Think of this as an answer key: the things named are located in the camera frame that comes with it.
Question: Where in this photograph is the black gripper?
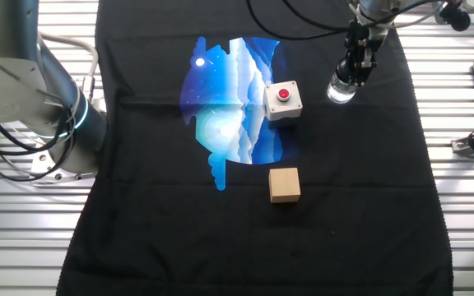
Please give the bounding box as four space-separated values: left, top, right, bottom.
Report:
334 19 389 88

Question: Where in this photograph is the clear glass jar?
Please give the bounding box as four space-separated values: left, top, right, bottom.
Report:
326 72 358 105

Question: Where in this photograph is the grey box with red button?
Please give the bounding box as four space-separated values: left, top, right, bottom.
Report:
263 80 304 123

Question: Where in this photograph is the wooden cube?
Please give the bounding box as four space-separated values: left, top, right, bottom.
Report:
267 167 302 204

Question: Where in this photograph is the black cloth with blue print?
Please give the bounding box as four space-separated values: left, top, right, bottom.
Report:
55 0 454 296

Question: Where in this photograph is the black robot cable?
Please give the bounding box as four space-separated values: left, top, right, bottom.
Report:
281 0 444 33
244 0 351 42

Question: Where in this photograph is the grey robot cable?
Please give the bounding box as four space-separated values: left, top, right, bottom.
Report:
393 0 446 30

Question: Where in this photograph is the wrist camera with silver bracket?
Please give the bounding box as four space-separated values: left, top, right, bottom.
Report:
434 0 472 33

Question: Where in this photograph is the grey robot hose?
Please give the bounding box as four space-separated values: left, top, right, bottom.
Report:
39 31 100 104

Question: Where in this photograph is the black base cable bundle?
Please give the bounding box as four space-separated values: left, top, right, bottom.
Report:
0 92 76 184

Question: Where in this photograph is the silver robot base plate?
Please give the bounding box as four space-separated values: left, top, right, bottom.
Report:
30 141 98 183

